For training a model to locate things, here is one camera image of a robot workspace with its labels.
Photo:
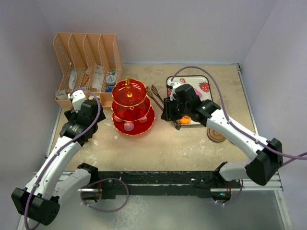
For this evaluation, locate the pink heart cake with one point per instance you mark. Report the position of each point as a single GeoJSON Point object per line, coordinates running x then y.
{"type": "Point", "coordinates": [143, 119]}

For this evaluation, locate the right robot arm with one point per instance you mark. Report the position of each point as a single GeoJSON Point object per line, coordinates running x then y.
{"type": "Point", "coordinates": [262, 161]}

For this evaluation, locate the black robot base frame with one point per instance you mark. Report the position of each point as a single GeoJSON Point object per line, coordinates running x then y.
{"type": "Point", "coordinates": [202, 184]}

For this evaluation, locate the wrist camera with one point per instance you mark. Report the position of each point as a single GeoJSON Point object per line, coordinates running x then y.
{"type": "Point", "coordinates": [171, 86]}
{"type": "Point", "coordinates": [77, 98]}

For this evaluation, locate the white strawberry enamel tray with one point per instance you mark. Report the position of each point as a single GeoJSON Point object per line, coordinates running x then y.
{"type": "Point", "coordinates": [201, 83]}

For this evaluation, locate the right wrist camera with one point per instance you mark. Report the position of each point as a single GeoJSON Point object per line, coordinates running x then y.
{"type": "Point", "coordinates": [171, 86]}

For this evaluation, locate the peach desk file organizer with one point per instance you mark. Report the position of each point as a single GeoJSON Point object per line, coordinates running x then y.
{"type": "Point", "coordinates": [94, 57]}

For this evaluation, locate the small carton box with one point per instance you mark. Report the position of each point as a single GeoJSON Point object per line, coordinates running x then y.
{"type": "Point", "coordinates": [61, 95]}

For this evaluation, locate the pink striped cake slice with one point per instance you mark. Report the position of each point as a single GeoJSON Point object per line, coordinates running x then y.
{"type": "Point", "coordinates": [198, 93]}

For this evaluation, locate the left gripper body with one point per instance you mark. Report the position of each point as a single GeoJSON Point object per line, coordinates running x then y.
{"type": "Point", "coordinates": [71, 115]}

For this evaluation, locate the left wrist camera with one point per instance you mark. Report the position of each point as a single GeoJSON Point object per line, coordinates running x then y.
{"type": "Point", "coordinates": [77, 98]}

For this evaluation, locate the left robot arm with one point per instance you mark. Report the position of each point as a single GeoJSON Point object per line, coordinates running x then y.
{"type": "Point", "coordinates": [39, 201]}

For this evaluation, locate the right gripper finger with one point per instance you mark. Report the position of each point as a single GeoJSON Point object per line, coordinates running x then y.
{"type": "Point", "coordinates": [166, 114]}
{"type": "Point", "coordinates": [177, 125]}

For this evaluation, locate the red three-tier cake stand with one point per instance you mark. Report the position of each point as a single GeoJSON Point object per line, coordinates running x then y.
{"type": "Point", "coordinates": [131, 103]}

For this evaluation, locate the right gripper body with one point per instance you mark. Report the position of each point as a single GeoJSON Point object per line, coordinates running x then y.
{"type": "Point", "coordinates": [178, 110]}

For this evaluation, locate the white blue tube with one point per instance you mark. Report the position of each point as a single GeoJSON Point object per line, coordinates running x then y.
{"type": "Point", "coordinates": [72, 79]}

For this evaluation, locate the upper orange fish pastry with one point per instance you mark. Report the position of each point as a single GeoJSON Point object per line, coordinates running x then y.
{"type": "Point", "coordinates": [185, 120]}

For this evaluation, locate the pink peach pastry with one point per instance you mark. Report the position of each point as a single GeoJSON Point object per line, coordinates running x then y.
{"type": "Point", "coordinates": [117, 119]}

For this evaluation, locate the left brown round coaster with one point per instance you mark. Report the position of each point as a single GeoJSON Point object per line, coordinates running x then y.
{"type": "Point", "coordinates": [215, 136]}

